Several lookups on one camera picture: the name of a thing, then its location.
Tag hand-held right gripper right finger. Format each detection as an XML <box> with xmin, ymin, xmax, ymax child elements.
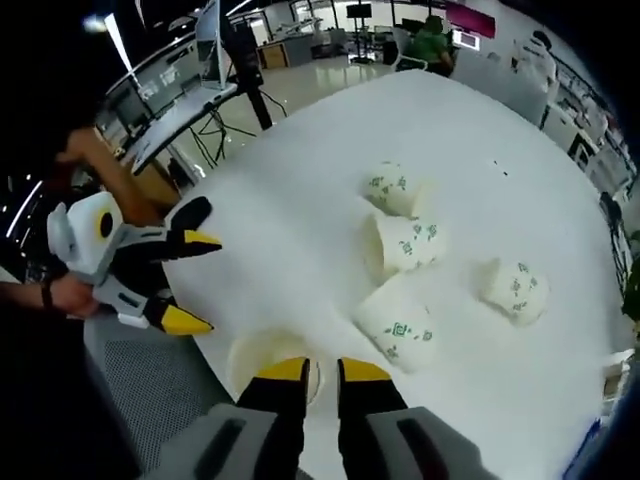
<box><xmin>335</xmin><ymin>357</ymin><xmax>489</xmax><ymax>480</ymax></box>

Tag black tripod pole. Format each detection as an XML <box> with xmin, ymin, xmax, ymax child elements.
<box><xmin>232</xmin><ymin>19</ymin><xmax>274</xmax><ymax>131</ymax></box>

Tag pink screen monitor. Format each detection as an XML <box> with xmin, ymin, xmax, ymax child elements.
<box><xmin>444</xmin><ymin>0</ymin><xmax>496</xmax><ymax>39</ymax></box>

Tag grey mesh chair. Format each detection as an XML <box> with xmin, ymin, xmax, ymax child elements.
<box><xmin>82</xmin><ymin>314</ymin><xmax>236</xmax><ymax>480</ymax></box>

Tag black television on stand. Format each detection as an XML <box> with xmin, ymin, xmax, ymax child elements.
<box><xmin>347</xmin><ymin>3</ymin><xmax>375</xmax><ymax>64</ymax></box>

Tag person's left hand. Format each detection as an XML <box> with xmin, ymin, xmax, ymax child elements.
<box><xmin>51</xmin><ymin>276</ymin><xmax>100</xmax><ymax>320</ymax></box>

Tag grey desk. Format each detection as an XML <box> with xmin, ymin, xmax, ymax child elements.
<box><xmin>127</xmin><ymin>82</ymin><xmax>239</xmax><ymax>176</ymax></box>

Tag wooden cabinet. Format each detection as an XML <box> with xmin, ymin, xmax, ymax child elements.
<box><xmin>255</xmin><ymin>42</ymin><xmax>289</xmax><ymax>69</ymax></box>

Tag small white screen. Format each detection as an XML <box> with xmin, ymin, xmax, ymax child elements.
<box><xmin>453</xmin><ymin>28</ymin><xmax>481</xmax><ymax>51</ymax></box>

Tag white table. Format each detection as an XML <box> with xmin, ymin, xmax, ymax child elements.
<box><xmin>164</xmin><ymin>69</ymin><xmax>631</xmax><ymax>480</ymax></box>

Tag black floor cables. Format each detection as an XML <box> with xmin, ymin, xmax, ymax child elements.
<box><xmin>189</xmin><ymin>92</ymin><xmax>289</xmax><ymax>166</ymax></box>

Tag white office chair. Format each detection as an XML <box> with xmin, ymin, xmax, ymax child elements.
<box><xmin>392</xmin><ymin>27</ymin><xmax>431</xmax><ymax>71</ymax></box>

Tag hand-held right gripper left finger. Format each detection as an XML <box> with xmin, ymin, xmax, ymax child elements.
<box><xmin>154</xmin><ymin>355</ymin><xmax>311</xmax><ymax>480</ymax></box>

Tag white printed paper cup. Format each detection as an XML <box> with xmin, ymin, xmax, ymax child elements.
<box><xmin>360</xmin><ymin>160</ymin><xmax>437</xmax><ymax>219</ymax></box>
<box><xmin>351</xmin><ymin>272</ymin><xmax>436</xmax><ymax>374</ymax></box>
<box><xmin>225</xmin><ymin>329</ymin><xmax>329</xmax><ymax>406</ymax></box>
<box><xmin>360</xmin><ymin>213</ymin><xmax>448</xmax><ymax>290</ymax></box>
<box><xmin>477</xmin><ymin>257</ymin><xmax>550</xmax><ymax>327</ymax></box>

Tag silver desk monitor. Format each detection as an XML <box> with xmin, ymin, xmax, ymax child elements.
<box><xmin>195</xmin><ymin>0</ymin><xmax>224</xmax><ymax>91</ymax></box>

